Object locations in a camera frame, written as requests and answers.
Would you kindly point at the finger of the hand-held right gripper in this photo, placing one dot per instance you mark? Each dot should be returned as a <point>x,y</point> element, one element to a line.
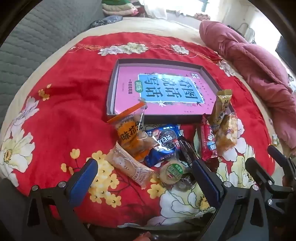
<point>256,171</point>
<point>277,155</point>

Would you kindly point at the dark chocolate bar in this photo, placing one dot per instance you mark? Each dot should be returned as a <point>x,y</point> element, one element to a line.
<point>187,153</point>

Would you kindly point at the white metal rack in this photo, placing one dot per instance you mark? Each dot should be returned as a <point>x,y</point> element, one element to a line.
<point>248,32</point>

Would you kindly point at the green label round pastry packet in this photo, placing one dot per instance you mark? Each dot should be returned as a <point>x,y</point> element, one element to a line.
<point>172,172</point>

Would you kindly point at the golden brown snack packet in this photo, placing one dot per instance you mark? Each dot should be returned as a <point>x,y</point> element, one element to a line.
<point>219,109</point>

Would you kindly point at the red snack packet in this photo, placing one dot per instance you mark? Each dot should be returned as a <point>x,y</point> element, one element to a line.
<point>208,141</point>

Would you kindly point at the grey quilted headboard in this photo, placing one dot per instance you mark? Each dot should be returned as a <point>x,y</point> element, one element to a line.
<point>34,34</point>

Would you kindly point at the clear yellow cracker packet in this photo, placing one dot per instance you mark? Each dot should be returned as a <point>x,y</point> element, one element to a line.
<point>227,134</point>

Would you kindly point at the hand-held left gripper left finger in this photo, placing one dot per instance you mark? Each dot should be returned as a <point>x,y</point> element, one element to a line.
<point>84,180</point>

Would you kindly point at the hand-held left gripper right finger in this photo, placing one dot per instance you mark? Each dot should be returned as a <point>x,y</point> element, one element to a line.
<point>205,183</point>

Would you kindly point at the black television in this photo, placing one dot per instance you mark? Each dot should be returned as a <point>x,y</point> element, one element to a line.
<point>286,53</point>

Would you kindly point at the pink book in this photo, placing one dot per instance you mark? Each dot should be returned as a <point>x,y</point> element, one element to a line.
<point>129,92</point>

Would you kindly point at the orange clear snack packet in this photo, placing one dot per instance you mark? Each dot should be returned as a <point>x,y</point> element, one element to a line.
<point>129,136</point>

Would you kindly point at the white sheer curtain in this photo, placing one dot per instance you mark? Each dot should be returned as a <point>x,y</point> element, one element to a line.
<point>161,9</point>

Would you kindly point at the dark floral cloth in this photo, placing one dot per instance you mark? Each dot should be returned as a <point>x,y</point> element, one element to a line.
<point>104,22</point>

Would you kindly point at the grey shallow cardboard box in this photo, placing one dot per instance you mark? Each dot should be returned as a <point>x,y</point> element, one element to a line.
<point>111,92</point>

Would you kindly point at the blue cookie packet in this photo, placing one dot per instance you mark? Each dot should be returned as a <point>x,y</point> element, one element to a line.
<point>161,143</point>

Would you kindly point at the stack of folded clothes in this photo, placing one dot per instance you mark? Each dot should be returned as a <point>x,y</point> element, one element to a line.
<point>120,9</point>

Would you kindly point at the reddish cloth pile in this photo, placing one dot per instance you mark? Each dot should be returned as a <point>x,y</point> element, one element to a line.
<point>202,16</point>

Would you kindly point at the beige pastry packet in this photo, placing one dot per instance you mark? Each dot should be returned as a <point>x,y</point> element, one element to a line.
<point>124,162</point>

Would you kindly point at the small dark candy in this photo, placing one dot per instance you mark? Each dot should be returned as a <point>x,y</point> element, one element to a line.
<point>185,182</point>

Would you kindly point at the red floral blanket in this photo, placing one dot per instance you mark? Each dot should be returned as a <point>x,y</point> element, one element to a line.
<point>69,104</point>

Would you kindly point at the pink quilt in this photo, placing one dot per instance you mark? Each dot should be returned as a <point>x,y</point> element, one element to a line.
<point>254,69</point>

